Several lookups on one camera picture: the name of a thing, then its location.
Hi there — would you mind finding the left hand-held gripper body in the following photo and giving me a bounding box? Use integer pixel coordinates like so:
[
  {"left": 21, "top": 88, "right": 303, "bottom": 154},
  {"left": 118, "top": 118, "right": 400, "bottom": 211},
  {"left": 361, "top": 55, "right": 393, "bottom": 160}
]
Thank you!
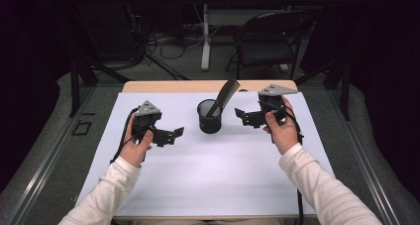
[{"left": 131, "top": 99, "right": 163, "bottom": 144}]

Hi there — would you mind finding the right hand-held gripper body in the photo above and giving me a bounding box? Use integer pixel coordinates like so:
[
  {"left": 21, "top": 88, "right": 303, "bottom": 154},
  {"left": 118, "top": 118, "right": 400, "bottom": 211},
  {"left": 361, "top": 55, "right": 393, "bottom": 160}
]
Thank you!
[{"left": 258, "top": 83, "right": 299, "bottom": 123}]

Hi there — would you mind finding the black mesh pen cup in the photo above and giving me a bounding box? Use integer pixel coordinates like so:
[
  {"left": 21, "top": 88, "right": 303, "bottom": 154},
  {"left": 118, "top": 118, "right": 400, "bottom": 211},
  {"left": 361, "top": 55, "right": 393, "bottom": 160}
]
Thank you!
[{"left": 196, "top": 98, "right": 224, "bottom": 135}]

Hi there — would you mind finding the person's right hand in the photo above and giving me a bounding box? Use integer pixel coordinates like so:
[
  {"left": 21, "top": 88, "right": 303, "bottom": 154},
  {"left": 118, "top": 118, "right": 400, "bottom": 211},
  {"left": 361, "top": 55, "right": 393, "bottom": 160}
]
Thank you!
[{"left": 263, "top": 97, "right": 300, "bottom": 157}]

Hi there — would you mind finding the person's left hand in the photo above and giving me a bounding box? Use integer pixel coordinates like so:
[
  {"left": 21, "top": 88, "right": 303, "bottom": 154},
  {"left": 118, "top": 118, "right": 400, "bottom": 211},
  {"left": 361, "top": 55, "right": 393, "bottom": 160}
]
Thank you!
[{"left": 119, "top": 113, "right": 155, "bottom": 169}]

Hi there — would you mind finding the wooden table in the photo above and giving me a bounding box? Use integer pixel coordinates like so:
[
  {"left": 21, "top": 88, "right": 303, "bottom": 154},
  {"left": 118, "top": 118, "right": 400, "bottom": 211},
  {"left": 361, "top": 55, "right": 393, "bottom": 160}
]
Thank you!
[{"left": 122, "top": 79, "right": 299, "bottom": 94}]

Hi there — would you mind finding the black folding chair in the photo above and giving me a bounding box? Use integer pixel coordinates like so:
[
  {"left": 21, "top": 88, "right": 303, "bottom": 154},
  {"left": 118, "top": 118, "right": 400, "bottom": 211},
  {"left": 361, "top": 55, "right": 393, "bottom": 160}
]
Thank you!
[{"left": 225, "top": 10, "right": 315, "bottom": 81}]

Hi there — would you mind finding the white table mat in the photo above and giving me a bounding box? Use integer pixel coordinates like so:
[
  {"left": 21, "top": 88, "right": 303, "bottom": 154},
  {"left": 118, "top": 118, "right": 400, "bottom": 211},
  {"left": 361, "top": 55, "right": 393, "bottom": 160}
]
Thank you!
[{"left": 76, "top": 91, "right": 335, "bottom": 218}]

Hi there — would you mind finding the black metal stand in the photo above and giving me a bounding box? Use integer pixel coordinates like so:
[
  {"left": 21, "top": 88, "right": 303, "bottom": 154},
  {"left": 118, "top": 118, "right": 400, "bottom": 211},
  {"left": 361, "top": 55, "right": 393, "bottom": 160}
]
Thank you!
[
  {"left": 294, "top": 57, "right": 352, "bottom": 122},
  {"left": 68, "top": 51, "right": 132, "bottom": 119}
]

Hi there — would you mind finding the left hand-held gripper black cable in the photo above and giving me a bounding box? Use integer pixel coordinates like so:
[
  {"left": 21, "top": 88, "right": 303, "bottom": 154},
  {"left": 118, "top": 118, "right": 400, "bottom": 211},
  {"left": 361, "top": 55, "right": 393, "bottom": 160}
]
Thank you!
[{"left": 109, "top": 106, "right": 148, "bottom": 165}]

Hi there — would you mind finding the hand-held gripper black cable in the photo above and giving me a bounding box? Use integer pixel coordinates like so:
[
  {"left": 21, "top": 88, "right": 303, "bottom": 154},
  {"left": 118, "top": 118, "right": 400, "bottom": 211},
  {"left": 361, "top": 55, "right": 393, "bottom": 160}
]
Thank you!
[
  {"left": 263, "top": 100, "right": 305, "bottom": 225},
  {"left": 109, "top": 106, "right": 148, "bottom": 165}
]

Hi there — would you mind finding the bundle of floor cables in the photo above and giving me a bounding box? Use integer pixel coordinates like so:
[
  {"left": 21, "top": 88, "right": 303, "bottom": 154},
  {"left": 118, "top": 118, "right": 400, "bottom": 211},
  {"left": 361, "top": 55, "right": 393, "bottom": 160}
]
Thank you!
[{"left": 127, "top": 3, "right": 206, "bottom": 70}]

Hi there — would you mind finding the right hand-held gripper black cable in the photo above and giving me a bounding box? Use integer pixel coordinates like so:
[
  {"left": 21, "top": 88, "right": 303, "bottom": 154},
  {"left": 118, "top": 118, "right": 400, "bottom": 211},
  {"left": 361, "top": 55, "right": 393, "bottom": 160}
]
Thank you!
[{"left": 263, "top": 100, "right": 305, "bottom": 225}]

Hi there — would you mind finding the metal floor rail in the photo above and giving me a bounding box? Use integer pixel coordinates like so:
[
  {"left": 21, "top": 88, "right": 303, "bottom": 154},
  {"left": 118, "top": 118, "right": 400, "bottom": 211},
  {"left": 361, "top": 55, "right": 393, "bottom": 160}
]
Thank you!
[
  {"left": 330, "top": 85, "right": 402, "bottom": 225},
  {"left": 0, "top": 85, "right": 97, "bottom": 225}
]

